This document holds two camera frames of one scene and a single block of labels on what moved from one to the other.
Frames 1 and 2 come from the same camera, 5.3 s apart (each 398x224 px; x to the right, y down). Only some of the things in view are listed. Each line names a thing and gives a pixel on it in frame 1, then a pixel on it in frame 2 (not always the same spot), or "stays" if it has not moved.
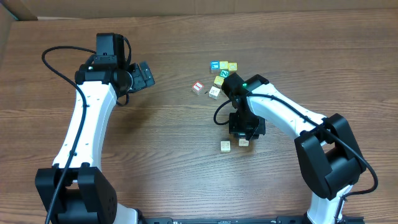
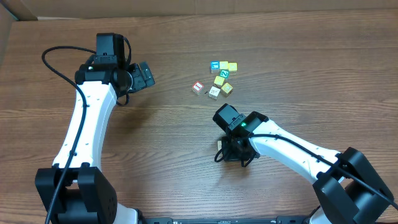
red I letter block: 198,88 stays
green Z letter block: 224,74 stays
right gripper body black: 244,122 -> 234,152
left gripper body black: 138,82 stays
